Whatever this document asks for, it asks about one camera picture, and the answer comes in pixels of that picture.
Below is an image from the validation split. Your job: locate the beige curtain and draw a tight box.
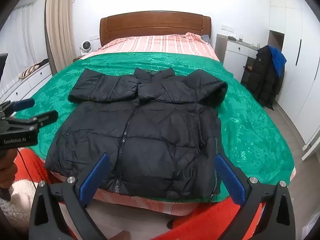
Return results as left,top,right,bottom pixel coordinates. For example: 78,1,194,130
46,0,75,75

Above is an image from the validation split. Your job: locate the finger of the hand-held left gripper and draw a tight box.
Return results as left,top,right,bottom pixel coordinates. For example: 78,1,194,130
0,98,35,117
0,110,59,133

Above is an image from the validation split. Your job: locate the white desk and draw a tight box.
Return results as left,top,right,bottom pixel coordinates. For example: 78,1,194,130
215,34,260,74

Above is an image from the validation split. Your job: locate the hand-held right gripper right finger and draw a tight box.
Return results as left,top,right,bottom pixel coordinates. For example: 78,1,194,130
214,153,297,240

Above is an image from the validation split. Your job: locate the white wardrobe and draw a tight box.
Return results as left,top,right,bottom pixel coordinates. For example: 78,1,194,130
267,0,320,155

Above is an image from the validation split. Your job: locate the blue hoodie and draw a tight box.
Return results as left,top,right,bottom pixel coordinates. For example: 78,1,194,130
267,45,287,78

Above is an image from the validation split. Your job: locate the dark monitor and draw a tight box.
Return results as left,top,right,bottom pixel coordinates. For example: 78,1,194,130
0,53,8,87

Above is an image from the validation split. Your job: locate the small white fan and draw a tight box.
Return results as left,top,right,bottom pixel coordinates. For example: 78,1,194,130
79,41,93,55

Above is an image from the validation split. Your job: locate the white door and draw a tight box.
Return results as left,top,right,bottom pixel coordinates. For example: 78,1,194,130
301,115,320,161

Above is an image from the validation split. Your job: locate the person's left hand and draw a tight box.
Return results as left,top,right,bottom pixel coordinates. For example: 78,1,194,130
0,164,16,188

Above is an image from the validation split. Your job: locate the striped cushion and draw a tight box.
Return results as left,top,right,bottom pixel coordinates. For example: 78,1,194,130
20,64,40,78

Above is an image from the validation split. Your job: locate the red fleece blanket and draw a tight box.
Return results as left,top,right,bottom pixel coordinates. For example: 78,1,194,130
14,147,267,240

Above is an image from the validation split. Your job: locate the green floral blanket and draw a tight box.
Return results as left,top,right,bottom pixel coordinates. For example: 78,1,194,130
4,52,295,200

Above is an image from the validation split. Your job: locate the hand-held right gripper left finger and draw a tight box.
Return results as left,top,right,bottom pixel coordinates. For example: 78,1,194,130
29,152,111,240

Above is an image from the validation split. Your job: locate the white drawer cabinet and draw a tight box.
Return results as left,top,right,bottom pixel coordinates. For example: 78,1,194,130
0,62,53,105

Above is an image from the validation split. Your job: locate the white fleece clothing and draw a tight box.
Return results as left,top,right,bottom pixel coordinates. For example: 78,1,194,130
0,179,39,234

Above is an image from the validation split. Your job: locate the pink striped bed sheet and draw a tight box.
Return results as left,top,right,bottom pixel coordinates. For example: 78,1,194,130
97,32,220,62

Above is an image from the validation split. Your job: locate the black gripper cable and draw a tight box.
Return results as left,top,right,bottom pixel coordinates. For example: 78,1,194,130
15,148,38,189

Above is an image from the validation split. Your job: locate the white sheer curtain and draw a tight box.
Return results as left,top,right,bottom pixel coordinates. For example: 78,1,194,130
0,2,48,80

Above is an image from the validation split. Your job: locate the wooden headboard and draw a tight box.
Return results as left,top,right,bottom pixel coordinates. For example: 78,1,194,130
99,11,212,48

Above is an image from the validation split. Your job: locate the black puffer jacket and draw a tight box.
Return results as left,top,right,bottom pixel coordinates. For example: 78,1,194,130
44,67,228,202

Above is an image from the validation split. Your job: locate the black hanging coat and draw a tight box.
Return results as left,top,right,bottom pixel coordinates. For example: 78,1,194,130
240,45,285,110

